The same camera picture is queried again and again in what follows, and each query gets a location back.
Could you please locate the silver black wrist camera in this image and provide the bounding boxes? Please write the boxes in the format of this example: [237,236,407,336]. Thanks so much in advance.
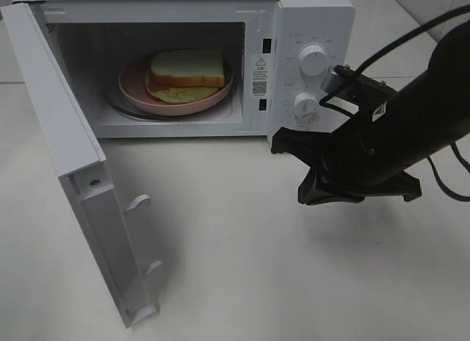
[320,65,397,101]

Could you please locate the sandwich with white bread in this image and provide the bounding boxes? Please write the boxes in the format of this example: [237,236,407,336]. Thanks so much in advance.
[145,49,225,104]

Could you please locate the white microwave oven body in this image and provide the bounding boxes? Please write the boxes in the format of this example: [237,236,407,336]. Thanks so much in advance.
[8,0,355,138]

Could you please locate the white upper power knob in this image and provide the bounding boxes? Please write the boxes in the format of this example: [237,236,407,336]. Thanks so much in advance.
[298,43,329,76]

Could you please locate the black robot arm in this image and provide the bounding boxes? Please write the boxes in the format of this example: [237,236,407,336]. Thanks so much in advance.
[272,23,469,205]

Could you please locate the white warning label sticker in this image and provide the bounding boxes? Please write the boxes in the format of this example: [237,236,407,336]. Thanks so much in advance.
[248,54,272,97]

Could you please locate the pink round plate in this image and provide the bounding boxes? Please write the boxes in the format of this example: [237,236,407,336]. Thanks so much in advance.
[118,54,235,118]

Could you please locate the black camera cable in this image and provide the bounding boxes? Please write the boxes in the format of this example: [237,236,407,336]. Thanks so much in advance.
[318,2,470,201]

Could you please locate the white timer knob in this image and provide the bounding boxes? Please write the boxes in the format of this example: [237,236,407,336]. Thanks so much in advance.
[292,93,319,119]

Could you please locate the white microwave door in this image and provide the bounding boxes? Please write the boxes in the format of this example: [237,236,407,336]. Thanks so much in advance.
[1,3,162,327]

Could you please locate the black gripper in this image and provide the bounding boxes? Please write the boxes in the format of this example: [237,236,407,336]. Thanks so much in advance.
[271,93,422,205]

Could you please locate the glass microwave turntable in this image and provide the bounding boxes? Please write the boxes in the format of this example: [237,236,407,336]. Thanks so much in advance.
[105,84,242,123]

